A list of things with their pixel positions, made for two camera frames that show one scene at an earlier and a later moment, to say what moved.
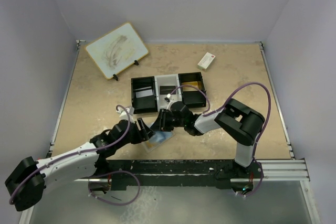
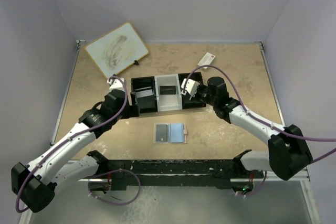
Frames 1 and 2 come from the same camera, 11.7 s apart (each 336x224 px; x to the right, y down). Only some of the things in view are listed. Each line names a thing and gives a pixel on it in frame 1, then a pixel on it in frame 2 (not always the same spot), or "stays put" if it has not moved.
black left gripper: [144, 131] to [132, 110]
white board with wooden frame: [117, 50] stays put
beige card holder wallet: [158, 138] to [177, 134]
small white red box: [206, 61] stays put
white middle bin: [165, 85] stays put
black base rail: [127, 173] stays put
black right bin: [191, 96] stays put
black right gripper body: [177, 123] to [203, 93]
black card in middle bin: [167, 89] stays put
